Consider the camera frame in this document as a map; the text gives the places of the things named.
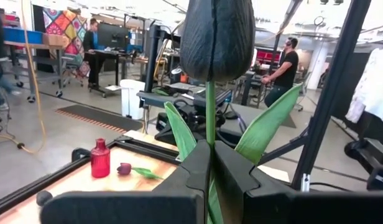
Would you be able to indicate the red ribbed glass vase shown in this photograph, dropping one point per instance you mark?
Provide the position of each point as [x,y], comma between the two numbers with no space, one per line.
[100,161]

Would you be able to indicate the wooden top workbench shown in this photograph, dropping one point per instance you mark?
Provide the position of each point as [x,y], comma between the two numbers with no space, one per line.
[33,46]

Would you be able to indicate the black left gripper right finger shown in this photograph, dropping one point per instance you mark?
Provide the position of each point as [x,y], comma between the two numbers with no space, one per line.
[303,208]

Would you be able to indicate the purple artificial tulip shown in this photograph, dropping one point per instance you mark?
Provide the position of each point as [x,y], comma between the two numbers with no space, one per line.
[124,168]

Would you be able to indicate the black aluminium rig frame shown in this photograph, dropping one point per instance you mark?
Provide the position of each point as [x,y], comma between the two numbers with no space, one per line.
[331,93]

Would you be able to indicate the green loose leaf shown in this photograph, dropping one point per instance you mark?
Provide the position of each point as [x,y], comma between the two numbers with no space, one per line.
[160,92]

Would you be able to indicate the black upright pole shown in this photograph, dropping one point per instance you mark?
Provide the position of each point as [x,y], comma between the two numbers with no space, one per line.
[152,59]

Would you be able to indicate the white trash bin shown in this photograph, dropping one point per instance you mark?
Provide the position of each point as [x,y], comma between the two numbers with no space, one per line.
[132,99]

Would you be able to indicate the dark gray desk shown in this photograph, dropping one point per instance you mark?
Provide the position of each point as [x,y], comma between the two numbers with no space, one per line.
[260,113]

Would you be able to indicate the black computer monitor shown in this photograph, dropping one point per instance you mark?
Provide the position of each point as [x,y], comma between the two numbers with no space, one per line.
[112,35]

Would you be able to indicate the black floor mat striped edge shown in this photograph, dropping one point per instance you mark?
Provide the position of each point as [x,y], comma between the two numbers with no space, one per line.
[98,116]

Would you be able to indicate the black artificial tulip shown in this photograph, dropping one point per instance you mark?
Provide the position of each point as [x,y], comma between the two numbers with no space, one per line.
[216,40]

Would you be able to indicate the white hanging coat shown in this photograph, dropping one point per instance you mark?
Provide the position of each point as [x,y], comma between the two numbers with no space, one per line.
[375,87]

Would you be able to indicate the colourful patchwork quilt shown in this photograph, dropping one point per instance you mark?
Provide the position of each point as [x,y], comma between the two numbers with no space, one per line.
[64,28]

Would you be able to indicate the red tool cabinet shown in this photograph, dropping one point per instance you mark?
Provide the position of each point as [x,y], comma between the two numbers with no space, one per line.
[267,56]

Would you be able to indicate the black standing desk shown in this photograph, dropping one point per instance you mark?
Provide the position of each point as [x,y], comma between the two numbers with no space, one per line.
[104,54]

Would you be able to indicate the brown cardboard box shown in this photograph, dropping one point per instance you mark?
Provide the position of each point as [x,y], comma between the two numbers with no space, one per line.
[53,40]

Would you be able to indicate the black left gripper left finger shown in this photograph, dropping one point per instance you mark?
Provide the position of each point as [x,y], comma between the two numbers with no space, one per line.
[132,208]

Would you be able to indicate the blue plastic bin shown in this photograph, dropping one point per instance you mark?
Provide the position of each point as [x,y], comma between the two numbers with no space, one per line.
[20,35]

